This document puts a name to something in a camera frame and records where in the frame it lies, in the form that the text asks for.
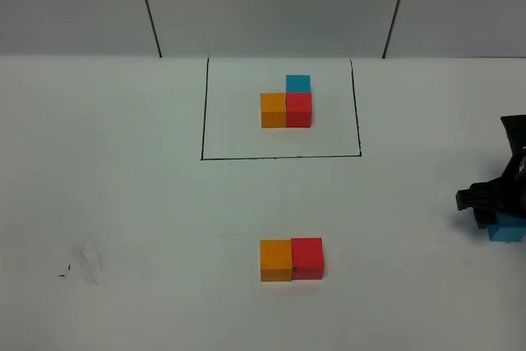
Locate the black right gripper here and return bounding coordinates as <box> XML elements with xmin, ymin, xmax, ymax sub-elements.
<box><xmin>456</xmin><ymin>115</ymin><xmax>525</xmax><ymax>229</ymax></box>

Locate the template red cube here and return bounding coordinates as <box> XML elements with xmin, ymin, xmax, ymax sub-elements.
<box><xmin>286</xmin><ymin>92</ymin><xmax>312</xmax><ymax>128</ymax></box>

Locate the template blue cube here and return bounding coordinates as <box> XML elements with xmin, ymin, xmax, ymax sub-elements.
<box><xmin>285</xmin><ymin>75</ymin><xmax>311</xmax><ymax>94</ymax></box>

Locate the template orange cube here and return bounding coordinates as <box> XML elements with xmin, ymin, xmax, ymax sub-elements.
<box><xmin>260</xmin><ymin>92</ymin><xmax>287</xmax><ymax>128</ymax></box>

